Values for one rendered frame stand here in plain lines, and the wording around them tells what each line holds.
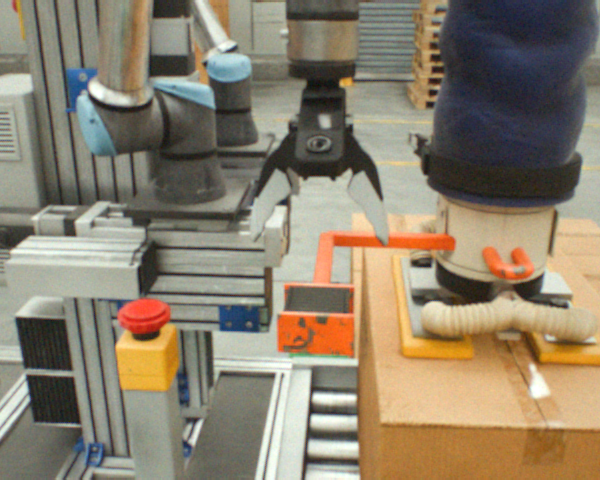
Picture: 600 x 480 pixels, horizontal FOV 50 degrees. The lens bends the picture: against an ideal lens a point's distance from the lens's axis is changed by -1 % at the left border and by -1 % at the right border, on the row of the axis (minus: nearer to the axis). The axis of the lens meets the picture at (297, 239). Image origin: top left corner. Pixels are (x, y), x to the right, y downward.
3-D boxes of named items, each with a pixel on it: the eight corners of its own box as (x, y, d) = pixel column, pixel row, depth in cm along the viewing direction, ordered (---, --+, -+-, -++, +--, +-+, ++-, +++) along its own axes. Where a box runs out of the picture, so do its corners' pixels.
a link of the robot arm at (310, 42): (359, 21, 62) (275, 21, 63) (358, 70, 64) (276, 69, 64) (359, 18, 69) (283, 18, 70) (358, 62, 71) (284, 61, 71)
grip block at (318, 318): (353, 356, 73) (354, 316, 71) (277, 352, 73) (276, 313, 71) (353, 320, 80) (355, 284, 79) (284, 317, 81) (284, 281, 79)
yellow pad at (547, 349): (611, 367, 89) (618, 335, 88) (538, 364, 90) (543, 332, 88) (546, 268, 121) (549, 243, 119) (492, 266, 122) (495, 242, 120)
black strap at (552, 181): (601, 200, 87) (606, 171, 85) (428, 195, 89) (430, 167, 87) (554, 159, 108) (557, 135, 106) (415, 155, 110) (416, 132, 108)
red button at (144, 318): (164, 348, 84) (162, 321, 83) (113, 346, 85) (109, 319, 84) (177, 322, 91) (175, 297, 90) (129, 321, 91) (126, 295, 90)
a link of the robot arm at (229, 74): (207, 109, 172) (204, 57, 167) (210, 101, 184) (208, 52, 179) (252, 109, 172) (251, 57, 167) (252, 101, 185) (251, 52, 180)
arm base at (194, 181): (144, 203, 129) (140, 155, 125) (165, 182, 143) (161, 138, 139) (219, 205, 128) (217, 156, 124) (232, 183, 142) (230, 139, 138)
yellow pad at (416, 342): (473, 361, 91) (477, 330, 89) (402, 358, 92) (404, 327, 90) (444, 265, 122) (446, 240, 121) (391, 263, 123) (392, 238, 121)
